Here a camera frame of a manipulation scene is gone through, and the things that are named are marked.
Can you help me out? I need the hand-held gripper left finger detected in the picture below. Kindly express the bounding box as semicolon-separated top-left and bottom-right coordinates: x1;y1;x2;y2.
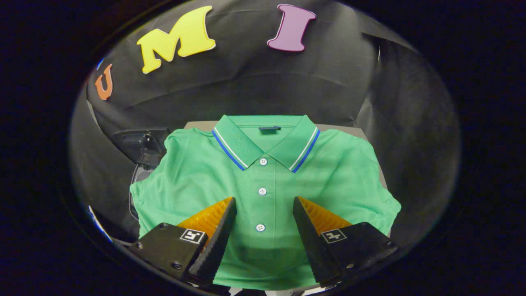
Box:
129;197;238;288

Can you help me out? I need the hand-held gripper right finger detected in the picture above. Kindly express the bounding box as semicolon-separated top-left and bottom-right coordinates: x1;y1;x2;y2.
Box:
293;196;399;288

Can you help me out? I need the green polo shirt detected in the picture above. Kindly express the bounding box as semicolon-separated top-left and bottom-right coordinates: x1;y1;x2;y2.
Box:
130;115;401;290

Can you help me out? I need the dark washing machine lid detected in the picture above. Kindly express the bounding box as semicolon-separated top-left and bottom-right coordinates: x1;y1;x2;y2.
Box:
112;128;171;167

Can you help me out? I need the white and blue object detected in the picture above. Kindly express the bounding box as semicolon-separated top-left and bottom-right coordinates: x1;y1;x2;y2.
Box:
88;205;114;244

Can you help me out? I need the beige cabinet with dark top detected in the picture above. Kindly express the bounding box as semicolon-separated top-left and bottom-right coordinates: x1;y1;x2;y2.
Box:
184;121;391;239

